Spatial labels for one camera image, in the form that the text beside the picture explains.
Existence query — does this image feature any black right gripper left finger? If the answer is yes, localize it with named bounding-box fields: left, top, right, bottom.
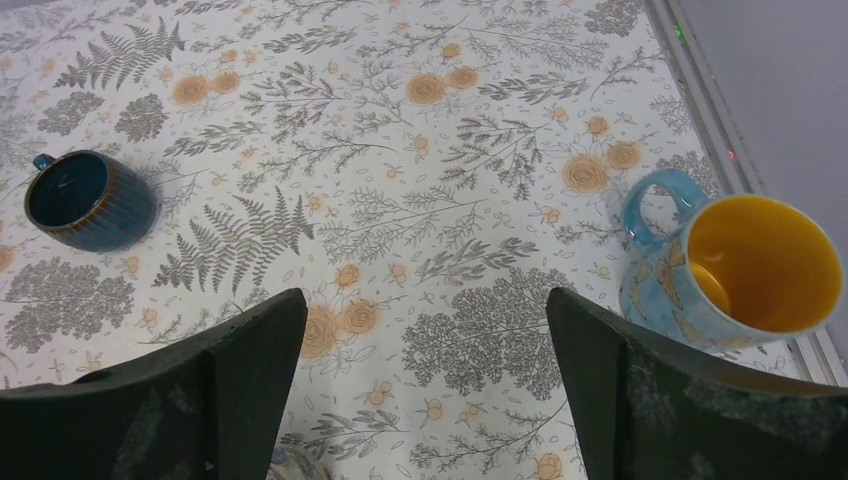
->
left=1, top=288, right=308, bottom=479

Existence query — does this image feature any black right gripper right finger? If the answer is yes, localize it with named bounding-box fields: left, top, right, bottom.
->
left=546, top=288, right=847, bottom=479

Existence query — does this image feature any blue butterfly mug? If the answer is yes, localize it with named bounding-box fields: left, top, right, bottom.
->
left=619, top=169, right=847, bottom=353

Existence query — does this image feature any dark blue ribbed cup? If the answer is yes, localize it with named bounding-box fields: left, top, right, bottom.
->
left=24, top=150, right=157, bottom=252

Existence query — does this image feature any beige seahorse mug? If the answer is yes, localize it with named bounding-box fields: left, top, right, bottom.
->
left=266, top=444, right=330, bottom=480

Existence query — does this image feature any floral table mat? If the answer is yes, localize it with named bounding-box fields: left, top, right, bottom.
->
left=0, top=0, right=806, bottom=480

